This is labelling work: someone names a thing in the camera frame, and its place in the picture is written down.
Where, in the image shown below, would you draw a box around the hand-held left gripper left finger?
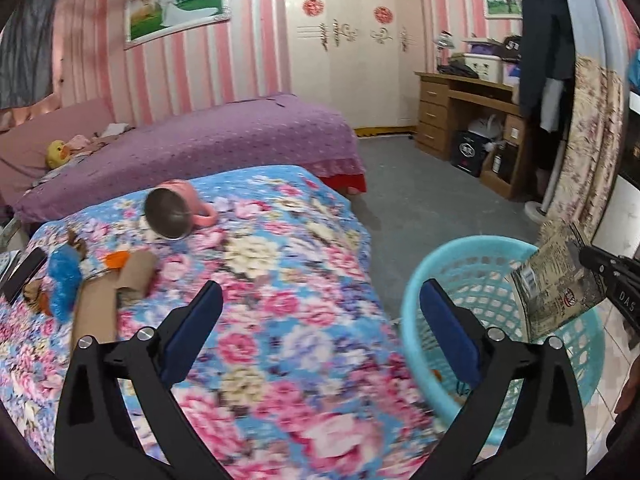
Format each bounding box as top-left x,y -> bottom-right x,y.
55,281 -> 224,480

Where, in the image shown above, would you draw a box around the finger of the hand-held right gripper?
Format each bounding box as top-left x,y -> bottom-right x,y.
579,246 -> 628,281

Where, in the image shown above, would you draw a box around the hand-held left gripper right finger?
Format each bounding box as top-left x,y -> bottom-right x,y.
419,279 -> 586,480

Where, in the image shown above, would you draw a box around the grey printed foil packet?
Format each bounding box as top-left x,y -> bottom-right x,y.
511,218 -> 608,341

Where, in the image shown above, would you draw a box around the brown cardboard tube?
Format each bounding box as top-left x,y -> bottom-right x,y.
115,251 -> 158,297

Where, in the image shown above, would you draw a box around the turquoise plastic basket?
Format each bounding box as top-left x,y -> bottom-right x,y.
400,235 -> 607,446

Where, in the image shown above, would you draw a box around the person's right forearm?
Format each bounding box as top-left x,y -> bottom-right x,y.
605,360 -> 640,461

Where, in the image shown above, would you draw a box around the white cabinet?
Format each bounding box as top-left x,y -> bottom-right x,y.
597,105 -> 640,261

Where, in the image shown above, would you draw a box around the white floor stand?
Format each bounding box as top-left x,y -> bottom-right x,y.
525,135 -> 571,221

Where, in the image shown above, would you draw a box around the pale floral door curtain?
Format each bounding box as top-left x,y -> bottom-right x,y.
542,0 -> 631,241

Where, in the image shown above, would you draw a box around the pink cup with steel inside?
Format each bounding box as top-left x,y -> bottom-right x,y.
144,181 -> 219,241

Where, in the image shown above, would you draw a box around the black shopping bag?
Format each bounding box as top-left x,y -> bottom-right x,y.
450,130 -> 488,178

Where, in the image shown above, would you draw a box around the white fan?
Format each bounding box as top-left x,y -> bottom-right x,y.
467,112 -> 506,143

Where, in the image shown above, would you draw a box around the black phone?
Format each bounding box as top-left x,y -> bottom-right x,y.
0,248 -> 48,306

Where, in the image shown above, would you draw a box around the bed with purple dotted bedspread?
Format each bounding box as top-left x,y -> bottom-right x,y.
0,92 -> 368,226

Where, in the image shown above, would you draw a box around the wooden desk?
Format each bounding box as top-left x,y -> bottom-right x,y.
415,71 -> 543,198

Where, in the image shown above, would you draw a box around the white storage box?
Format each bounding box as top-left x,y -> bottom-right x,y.
462,52 -> 506,83

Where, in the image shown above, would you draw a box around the yellow duck plush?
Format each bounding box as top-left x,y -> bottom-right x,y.
46,140 -> 68,170

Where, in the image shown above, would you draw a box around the hanging dark jacket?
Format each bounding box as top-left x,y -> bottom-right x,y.
517,0 -> 576,133

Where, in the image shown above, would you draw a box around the dark clothes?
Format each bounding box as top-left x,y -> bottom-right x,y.
437,59 -> 481,78

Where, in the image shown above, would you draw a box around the purple box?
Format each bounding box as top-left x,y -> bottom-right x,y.
462,37 -> 503,56

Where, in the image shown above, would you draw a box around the pink covered headboard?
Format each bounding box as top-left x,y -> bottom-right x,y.
0,97 -> 116,201

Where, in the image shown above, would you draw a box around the desk lamp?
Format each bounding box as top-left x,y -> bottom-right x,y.
435,30 -> 456,71

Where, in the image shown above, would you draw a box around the white wardrobe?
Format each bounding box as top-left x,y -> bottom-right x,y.
282,0 -> 431,136

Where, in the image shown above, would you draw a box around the framed wedding picture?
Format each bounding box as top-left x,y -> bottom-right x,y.
122,0 -> 232,51

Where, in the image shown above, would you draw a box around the dark grey curtain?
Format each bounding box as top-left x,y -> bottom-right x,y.
0,0 -> 53,111

